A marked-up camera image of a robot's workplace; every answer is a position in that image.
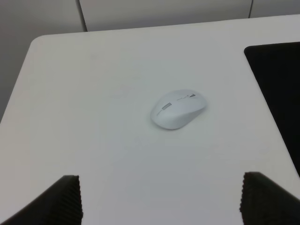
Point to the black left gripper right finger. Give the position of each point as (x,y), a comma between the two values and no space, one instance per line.
(264,202)

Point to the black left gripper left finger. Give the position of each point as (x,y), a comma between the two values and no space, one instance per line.
(60,204)

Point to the white wireless computer mouse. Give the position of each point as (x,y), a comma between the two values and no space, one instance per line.
(177,108)

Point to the black mouse pad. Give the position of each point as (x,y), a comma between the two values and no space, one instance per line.
(276,68)

